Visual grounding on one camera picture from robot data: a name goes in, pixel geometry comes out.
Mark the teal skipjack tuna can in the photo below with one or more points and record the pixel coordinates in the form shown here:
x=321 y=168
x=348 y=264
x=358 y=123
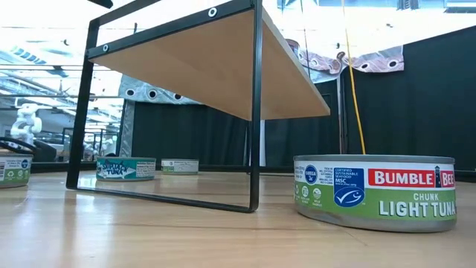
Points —
x=126 y=169

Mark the Bumble Bee light tuna can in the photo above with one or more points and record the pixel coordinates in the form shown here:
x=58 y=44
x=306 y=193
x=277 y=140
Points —
x=15 y=171
x=372 y=208
x=180 y=166

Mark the wooden shelf black metal legs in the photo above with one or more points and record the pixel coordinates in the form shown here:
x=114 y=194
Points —
x=208 y=67

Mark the silver grommeted curtain flap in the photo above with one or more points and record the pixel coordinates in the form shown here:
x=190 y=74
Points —
x=379 y=63
x=141 y=91

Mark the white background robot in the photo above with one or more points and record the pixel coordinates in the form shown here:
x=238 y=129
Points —
x=26 y=124

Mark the black curtain panel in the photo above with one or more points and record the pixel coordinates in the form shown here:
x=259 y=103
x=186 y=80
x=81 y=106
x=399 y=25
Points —
x=178 y=134
x=427 y=111

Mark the black background box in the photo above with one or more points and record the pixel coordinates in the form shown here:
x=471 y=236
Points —
x=46 y=152

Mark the black curtain stand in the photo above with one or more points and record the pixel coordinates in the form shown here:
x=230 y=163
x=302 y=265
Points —
x=340 y=123

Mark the black aluminium rig frame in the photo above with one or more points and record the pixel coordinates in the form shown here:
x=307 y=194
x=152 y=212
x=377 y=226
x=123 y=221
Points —
x=223 y=168

